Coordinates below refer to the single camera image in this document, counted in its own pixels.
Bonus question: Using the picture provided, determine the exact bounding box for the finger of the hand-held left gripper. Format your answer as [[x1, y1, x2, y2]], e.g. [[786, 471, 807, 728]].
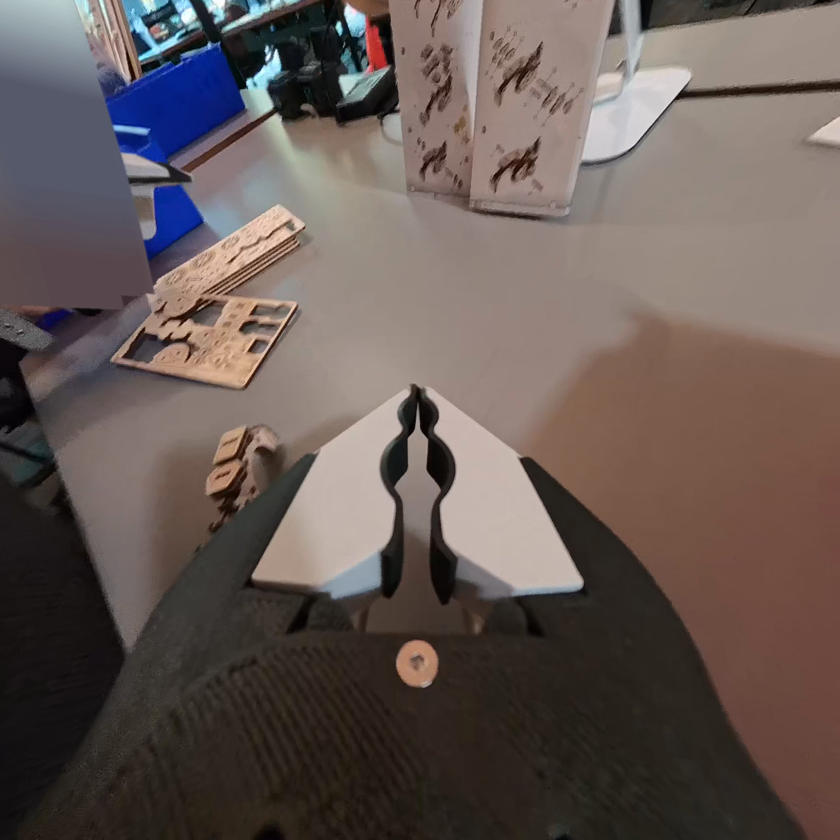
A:
[[123, 152, 194, 240]]

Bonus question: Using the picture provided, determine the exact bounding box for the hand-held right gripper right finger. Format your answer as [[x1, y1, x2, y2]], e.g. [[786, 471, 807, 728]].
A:
[[417, 386, 585, 605]]

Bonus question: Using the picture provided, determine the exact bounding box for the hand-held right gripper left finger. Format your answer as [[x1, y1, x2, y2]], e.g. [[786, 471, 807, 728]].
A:
[[251, 385, 421, 602]]

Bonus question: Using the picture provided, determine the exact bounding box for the wooden model assembly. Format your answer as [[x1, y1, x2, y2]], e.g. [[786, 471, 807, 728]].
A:
[[197, 425, 284, 552]]

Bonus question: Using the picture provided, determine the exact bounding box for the stack of wooden sheets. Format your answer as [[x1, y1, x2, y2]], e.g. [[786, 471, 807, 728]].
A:
[[152, 205, 307, 298]]

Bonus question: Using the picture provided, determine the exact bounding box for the punched wooden part sheet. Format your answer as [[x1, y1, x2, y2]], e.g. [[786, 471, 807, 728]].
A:
[[112, 292, 299, 389]]

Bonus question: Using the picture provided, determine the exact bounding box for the grey desk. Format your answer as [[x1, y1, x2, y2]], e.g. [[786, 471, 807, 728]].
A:
[[26, 62, 840, 840]]

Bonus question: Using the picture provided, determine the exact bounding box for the short blue plastic bin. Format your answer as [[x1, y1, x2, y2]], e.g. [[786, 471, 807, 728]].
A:
[[115, 125, 204, 260]]

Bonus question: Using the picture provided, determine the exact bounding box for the long blue plastic bin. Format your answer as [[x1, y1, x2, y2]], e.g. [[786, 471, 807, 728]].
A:
[[105, 45, 247, 158]]

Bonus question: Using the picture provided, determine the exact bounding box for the black flat box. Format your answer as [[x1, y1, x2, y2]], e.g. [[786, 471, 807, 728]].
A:
[[336, 66, 399, 126]]

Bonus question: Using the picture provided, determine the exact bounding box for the person's black sweater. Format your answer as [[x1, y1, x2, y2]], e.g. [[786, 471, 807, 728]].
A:
[[0, 341, 126, 840]]

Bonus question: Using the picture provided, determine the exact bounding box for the printed instruction stand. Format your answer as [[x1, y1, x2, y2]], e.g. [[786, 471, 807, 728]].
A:
[[390, 0, 614, 217]]

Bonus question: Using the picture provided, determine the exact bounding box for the white monitor stand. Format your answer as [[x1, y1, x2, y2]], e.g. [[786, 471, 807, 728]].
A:
[[581, 0, 693, 165]]

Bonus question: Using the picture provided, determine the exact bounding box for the black camera charger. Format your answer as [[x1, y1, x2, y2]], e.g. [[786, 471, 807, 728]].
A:
[[269, 62, 342, 120]]

